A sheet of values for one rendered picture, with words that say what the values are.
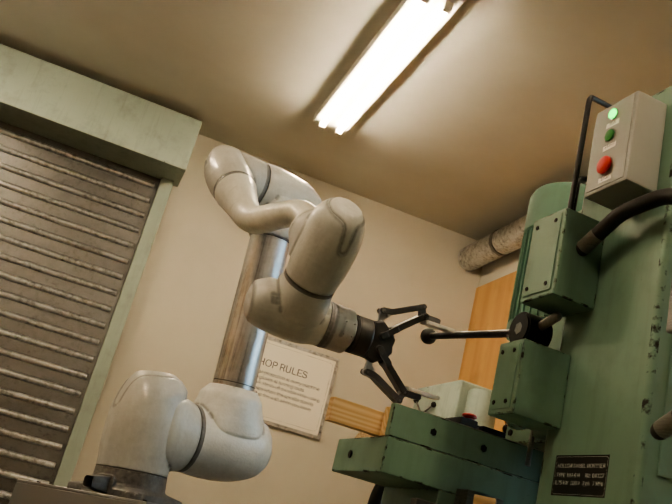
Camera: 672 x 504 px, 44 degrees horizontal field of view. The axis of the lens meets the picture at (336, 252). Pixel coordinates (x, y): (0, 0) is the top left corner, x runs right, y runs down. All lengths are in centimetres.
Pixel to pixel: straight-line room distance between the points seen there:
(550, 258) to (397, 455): 40
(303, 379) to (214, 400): 269
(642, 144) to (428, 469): 62
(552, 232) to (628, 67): 214
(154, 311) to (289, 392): 84
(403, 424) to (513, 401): 20
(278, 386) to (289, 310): 305
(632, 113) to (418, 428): 61
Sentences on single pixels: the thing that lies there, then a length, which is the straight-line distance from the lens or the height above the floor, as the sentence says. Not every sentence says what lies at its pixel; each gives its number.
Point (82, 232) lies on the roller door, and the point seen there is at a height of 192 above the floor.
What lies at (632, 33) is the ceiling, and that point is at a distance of 331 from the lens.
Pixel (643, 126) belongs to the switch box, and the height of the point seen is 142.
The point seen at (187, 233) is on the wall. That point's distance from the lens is 460.
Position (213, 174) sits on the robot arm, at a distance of 195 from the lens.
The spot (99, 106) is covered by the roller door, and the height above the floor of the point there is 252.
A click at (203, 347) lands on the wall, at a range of 449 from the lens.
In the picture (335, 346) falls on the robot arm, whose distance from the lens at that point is 156.
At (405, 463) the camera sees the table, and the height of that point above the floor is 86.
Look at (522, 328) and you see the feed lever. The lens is 141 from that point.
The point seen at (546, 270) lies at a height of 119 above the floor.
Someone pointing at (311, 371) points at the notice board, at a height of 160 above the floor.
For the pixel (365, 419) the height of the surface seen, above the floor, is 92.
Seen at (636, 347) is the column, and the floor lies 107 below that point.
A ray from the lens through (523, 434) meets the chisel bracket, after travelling 156.
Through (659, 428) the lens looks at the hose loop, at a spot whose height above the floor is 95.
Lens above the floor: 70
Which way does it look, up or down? 20 degrees up
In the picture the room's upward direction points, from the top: 15 degrees clockwise
